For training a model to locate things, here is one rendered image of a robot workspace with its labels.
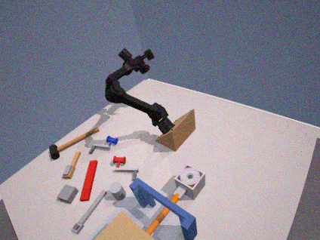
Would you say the blue flat bar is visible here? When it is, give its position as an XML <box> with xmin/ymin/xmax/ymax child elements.
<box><xmin>135</xmin><ymin>178</ymin><xmax>198</xmax><ymax>238</ymax></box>

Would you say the grey metal rod with square end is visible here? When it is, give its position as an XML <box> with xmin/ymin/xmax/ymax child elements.
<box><xmin>72</xmin><ymin>190</ymin><xmax>107</xmax><ymax>234</ymax></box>

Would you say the grey crank handle with blue knob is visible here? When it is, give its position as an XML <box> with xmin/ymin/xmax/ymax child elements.
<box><xmin>89</xmin><ymin>136</ymin><xmax>118</xmax><ymax>154</ymax></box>

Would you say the black-headed mallet with wooden handle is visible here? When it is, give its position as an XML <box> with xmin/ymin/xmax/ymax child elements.
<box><xmin>49</xmin><ymin>128</ymin><xmax>99</xmax><ymax>159</ymax></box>

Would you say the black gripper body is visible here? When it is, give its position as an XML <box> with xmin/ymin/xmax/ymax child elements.
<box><xmin>136</xmin><ymin>49</ymin><xmax>154</xmax><ymax>65</ymax></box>

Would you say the grey cylinder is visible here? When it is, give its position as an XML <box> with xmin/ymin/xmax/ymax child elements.
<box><xmin>109</xmin><ymin>182</ymin><xmax>126</xmax><ymax>201</ymax></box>

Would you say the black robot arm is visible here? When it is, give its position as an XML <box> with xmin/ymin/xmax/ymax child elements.
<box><xmin>105</xmin><ymin>48</ymin><xmax>175</xmax><ymax>134</ymax></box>

